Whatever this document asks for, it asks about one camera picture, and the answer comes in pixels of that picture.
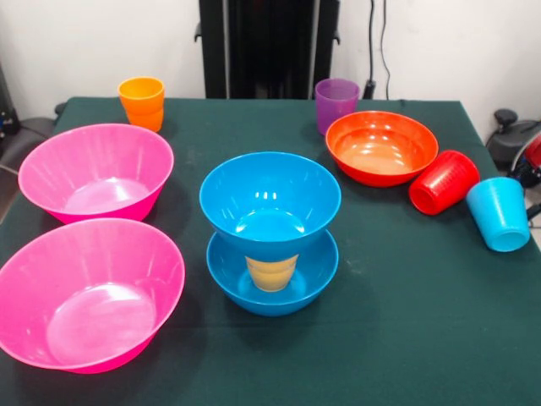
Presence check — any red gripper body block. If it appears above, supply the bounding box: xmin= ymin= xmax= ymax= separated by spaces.
xmin=523 ymin=135 xmax=541 ymax=167

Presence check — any light blue plastic cup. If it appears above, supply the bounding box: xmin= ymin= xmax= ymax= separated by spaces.
xmin=466 ymin=177 xmax=532 ymax=254

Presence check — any red plastic cup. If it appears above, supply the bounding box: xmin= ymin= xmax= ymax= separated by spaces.
xmin=407 ymin=149 xmax=481 ymax=217

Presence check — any yellow plastic cup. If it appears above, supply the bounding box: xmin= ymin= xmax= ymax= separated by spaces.
xmin=244 ymin=252 xmax=300 ymax=293

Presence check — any blue plastic bowl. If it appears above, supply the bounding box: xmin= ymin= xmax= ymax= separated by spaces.
xmin=198 ymin=151 xmax=342 ymax=263
xmin=205 ymin=230 xmax=340 ymax=318

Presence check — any pink plastic bowl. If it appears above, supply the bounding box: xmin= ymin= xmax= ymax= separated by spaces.
xmin=17 ymin=123 xmax=175 ymax=224
xmin=0 ymin=217 xmax=186 ymax=375

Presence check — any red-orange plastic bowl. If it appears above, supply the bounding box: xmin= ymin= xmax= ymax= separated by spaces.
xmin=325 ymin=110 xmax=440 ymax=188

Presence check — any purple plastic cup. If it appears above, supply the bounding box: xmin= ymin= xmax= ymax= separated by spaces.
xmin=314 ymin=78 xmax=361 ymax=136

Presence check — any dark green table cloth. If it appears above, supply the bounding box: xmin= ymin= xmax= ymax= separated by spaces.
xmin=0 ymin=96 xmax=541 ymax=406

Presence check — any orange plastic cup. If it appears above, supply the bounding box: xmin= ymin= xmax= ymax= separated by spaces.
xmin=117 ymin=76 xmax=166 ymax=133

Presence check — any tangle of floor cables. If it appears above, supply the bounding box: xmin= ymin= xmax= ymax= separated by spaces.
xmin=522 ymin=185 xmax=541 ymax=229

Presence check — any black cable with plug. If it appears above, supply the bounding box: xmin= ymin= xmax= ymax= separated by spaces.
xmin=363 ymin=0 xmax=394 ymax=102

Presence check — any black upright post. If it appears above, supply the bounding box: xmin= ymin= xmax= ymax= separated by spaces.
xmin=194 ymin=0 xmax=342 ymax=101

